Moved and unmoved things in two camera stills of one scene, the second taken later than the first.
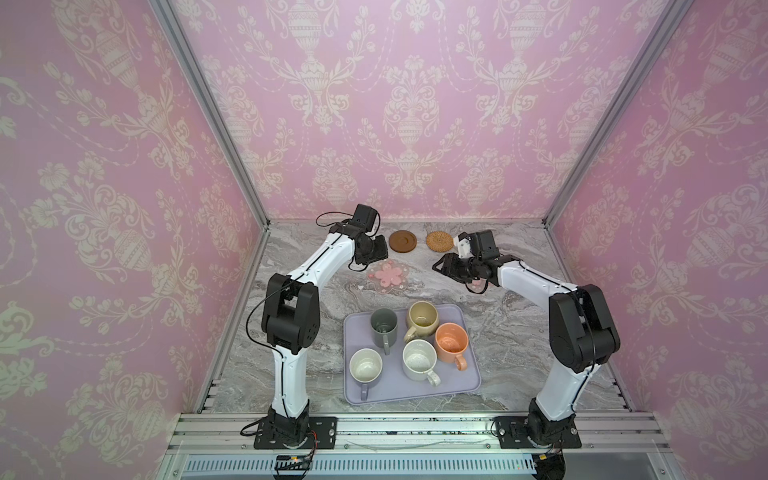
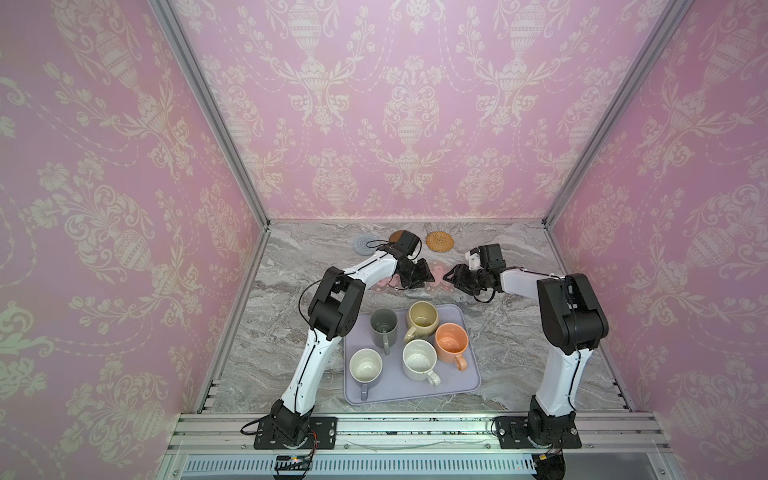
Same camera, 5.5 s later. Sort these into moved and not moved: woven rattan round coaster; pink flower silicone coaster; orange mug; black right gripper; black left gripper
Moved: black left gripper; pink flower silicone coaster
Not moved: woven rattan round coaster; black right gripper; orange mug
